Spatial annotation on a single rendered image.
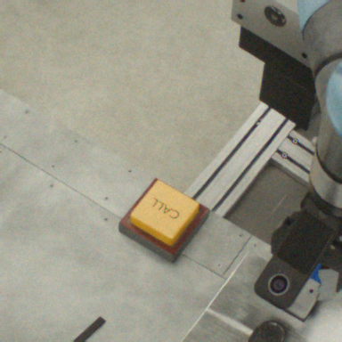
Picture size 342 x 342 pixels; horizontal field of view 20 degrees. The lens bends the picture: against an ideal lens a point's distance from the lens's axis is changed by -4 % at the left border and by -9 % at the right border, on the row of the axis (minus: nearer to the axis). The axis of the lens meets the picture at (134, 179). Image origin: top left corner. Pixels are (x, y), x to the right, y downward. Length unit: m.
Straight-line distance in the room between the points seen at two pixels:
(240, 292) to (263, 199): 0.88
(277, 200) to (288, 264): 1.04
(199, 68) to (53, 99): 0.35
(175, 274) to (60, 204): 0.17
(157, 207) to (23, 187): 0.18
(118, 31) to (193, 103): 0.28
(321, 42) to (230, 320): 0.37
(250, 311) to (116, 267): 0.20
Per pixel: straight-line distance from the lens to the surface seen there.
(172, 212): 1.24
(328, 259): 1.03
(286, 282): 0.97
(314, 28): 0.92
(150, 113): 2.36
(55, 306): 1.22
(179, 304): 1.23
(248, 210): 1.99
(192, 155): 2.30
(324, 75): 0.89
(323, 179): 0.92
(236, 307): 1.13
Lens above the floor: 1.90
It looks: 57 degrees down
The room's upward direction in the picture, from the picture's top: 2 degrees clockwise
